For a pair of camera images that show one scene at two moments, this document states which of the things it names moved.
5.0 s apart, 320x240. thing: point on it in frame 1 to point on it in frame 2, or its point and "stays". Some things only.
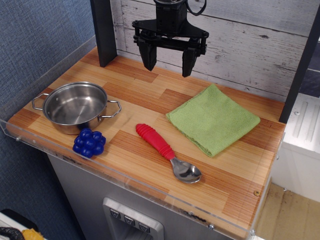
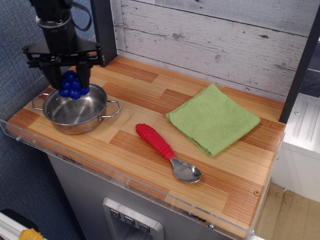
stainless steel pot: x=71 y=107 stays
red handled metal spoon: x=184 y=172 stays
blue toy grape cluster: x=89 y=143 to x=70 y=85
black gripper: x=171 y=28 to x=62 y=45
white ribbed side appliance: x=297 y=168 stays
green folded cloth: x=212 y=120 stays
